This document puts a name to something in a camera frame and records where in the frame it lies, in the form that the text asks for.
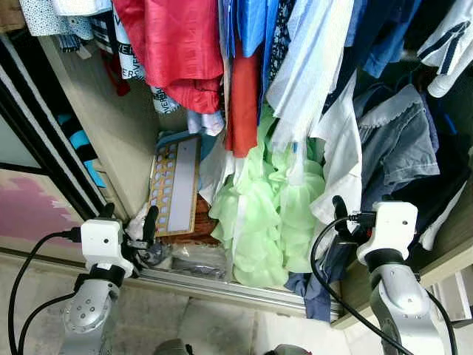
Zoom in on black hanging garment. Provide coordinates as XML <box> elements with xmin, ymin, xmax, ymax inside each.
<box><xmin>421</xmin><ymin>74</ymin><xmax>473</xmax><ymax>223</ymax></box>

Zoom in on grey right robot leg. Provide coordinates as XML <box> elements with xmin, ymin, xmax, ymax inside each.
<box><xmin>265</xmin><ymin>344</ymin><xmax>313</xmax><ymax>355</ymax></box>

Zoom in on white navy striped garment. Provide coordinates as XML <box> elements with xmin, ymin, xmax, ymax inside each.
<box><xmin>418</xmin><ymin>0</ymin><xmax>473</xmax><ymax>98</ymax></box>

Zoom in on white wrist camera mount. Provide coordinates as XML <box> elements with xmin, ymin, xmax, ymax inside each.
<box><xmin>357</xmin><ymin>201</ymin><xmax>418</xmax><ymax>267</ymax></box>
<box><xmin>80</xmin><ymin>218</ymin><xmax>136</xmax><ymax>280</ymax></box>

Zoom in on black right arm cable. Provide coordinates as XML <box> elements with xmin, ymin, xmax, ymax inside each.
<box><xmin>425</xmin><ymin>288</ymin><xmax>460</xmax><ymax>355</ymax></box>

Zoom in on navy blue cloth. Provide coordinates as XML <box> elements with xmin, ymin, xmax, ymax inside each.
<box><xmin>285</xmin><ymin>244</ymin><xmax>348</xmax><ymax>322</ymax></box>

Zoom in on grey denim shorts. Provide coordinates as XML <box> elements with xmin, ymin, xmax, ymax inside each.
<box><xmin>358</xmin><ymin>85</ymin><xmax>440</xmax><ymax>208</ymax></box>

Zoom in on bright blue hanging shirt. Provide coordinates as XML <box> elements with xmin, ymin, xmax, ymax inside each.
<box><xmin>222</xmin><ymin>0</ymin><xmax>278</xmax><ymax>60</ymax></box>

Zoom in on black left wrist camera cable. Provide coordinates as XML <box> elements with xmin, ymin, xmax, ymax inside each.
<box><xmin>6</xmin><ymin>229</ymin><xmax>82</xmax><ymax>355</ymax></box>

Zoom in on light green ruffled dress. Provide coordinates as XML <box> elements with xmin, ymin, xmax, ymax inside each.
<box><xmin>209</xmin><ymin>104</ymin><xmax>326</xmax><ymax>289</ymax></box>

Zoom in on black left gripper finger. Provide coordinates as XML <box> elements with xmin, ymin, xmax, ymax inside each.
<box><xmin>143</xmin><ymin>206</ymin><xmax>160</xmax><ymax>249</ymax></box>

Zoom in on blue denim shirt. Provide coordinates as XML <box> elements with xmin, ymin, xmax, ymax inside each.
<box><xmin>355</xmin><ymin>0</ymin><xmax>422</xmax><ymax>78</ymax></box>

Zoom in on orange perforated toy board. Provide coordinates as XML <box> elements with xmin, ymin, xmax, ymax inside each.
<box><xmin>148</xmin><ymin>135</ymin><xmax>202</xmax><ymax>237</ymax></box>

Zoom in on white dotted shirt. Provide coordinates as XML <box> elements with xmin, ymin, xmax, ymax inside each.
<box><xmin>18</xmin><ymin>0</ymin><xmax>112</xmax><ymax>38</ymax></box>

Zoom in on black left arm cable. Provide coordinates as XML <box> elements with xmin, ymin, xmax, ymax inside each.
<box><xmin>15</xmin><ymin>292</ymin><xmax>78</xmax><ymax>355</ymax></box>

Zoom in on blue black striped sock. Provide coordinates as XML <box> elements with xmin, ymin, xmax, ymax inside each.
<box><xmin>58</xmin><ymin>111</ymin><xmax>104</xmax><ymax>189</ymax></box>

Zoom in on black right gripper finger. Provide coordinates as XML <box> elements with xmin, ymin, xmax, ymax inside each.
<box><xmin>331</xmin><ymin>195</ymin><xmax>354</xmax><ymax>234</ymax></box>

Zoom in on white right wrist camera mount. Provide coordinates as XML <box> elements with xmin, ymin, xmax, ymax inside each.
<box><xmin>357</xmin><ymin>201</ymin><xmax>418</xmax><ymax>267</ymax></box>

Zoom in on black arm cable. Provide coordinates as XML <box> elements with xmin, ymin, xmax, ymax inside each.
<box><xmin>15</xmin><ymin>292</ymin><xmax>78</xmax><ymax>355</ymax></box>
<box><xmin>425</xmin><ymin>288</ymin><xmax>460</xmax><ymax>355</ymax></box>

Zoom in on white plastic fixture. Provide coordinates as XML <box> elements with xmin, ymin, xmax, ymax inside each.
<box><xmin>425</xmin><ymin>270</ymin><xmax>473</xmax><ymax>326</ymax></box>

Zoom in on pale blue hanging shirt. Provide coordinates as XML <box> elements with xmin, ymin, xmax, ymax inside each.
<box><xmin>266</xmin><ymin>0</ymin><xmax>355</xmax><ymax>149</ymax></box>

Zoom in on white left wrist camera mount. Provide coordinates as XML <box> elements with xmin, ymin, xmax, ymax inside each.
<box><xmin>80</xmin><ymin>218</ymin><xmax>136</xmax><ymax>280</ymax></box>

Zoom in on grey robot leg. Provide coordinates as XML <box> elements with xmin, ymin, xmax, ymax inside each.
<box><xmin>265</xmin><ymin>344</ymin><xmax>313</xmax><ymax>355</ymax></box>
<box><xmin>152</xmin><ymin>339</ymin><xmax>194</xmax><ymax>355</ymax></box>

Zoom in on red hanging shirt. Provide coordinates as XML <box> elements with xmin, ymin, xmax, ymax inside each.
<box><xmin>111</xmin><ymin>0</ymin><xmax>225</xmax><ymax>114</ymax></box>

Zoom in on silver wardrobe door rail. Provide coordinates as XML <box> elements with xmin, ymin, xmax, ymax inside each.
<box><xmin>0</xmin><ymin>248</ymin><xmax>341</xmax><ymax>319</ymax></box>

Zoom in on black framed sliding wardrobe door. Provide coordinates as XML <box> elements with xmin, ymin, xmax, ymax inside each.
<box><xmin>0</xmin><ymin>33</ymin><xmax>112</xmax><ymax>249</ymax></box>

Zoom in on clear plastic bag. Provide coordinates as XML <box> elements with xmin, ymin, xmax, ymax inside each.
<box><xmin>166</xmin><ymin>244</ymin><xmax>230</xmax><ymax>280</ymax></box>

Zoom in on grey left robot leg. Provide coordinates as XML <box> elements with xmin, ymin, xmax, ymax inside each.
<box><xmin>152</xmin><ymin>339</ymin><xmax>194</xmax><ymax>355</ymax></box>

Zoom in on black white lettered garment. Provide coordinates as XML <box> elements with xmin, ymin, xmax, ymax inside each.
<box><xmin>89</xmin><ymin>15</ymin><xmax>149</xmax><ymax>82</ymax></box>

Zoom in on white hanging shirt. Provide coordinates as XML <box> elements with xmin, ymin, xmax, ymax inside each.
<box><xmin>309</xmin><ymin>96</ymin><xmax>363</xmax><ymax>226</ymax></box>

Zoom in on orange hanging garment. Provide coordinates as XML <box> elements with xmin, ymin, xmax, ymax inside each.
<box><xmin>224</xmin><ymin>44</ymin><xmax>261</xmax><ymax>158</ymax></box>

